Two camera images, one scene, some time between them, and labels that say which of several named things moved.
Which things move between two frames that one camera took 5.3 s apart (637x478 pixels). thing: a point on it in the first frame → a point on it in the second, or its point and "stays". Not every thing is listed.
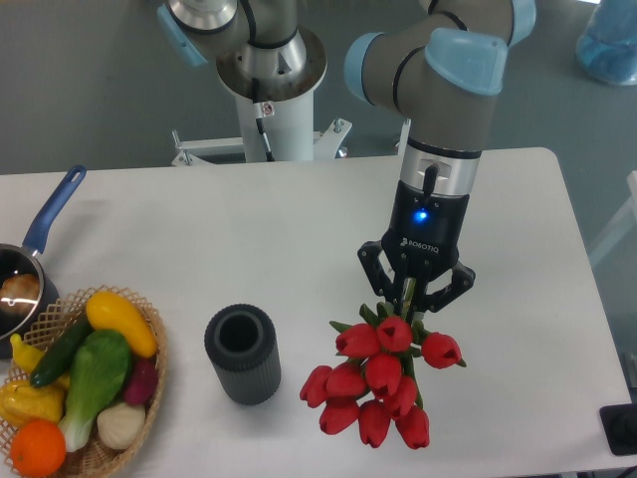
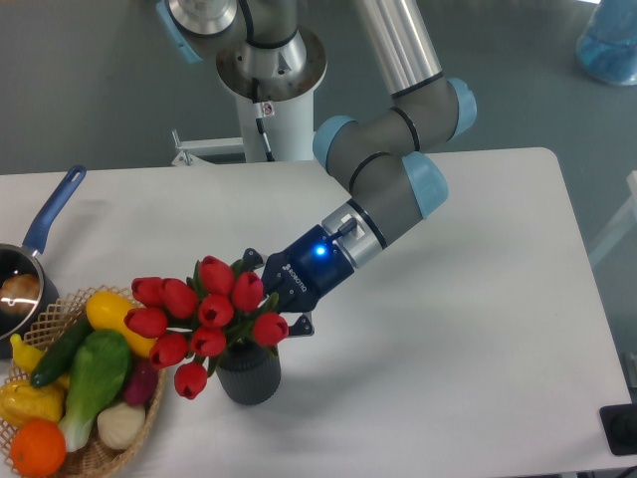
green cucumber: x=60 y=354 stays
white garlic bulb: x=120 y=424 stays
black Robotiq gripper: x=423 y=241 → x=302 y=275
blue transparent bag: x=607 y=46 stays
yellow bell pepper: x=21 y=401 stays
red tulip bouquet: x=371 y=385 → x=193 y=322
